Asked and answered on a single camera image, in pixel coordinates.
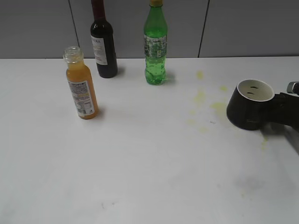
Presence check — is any green soda bottle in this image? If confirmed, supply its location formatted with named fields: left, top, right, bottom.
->
left=143, top=0, right=168, bottom=85

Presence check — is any orange juice bottle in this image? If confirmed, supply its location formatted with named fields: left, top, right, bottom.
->
left=63, top=46, right=99, bottom=119

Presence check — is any dark red wine bottle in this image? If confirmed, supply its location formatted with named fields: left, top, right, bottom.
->
left=90, top=0, right=118, bottom=78

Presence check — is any black mug white interior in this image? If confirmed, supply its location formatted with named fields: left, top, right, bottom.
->
left=226, top=79, right=275, bottom=131

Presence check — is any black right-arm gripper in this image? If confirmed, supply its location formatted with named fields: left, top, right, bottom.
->
left=263, top=82, right=299, bottom=129

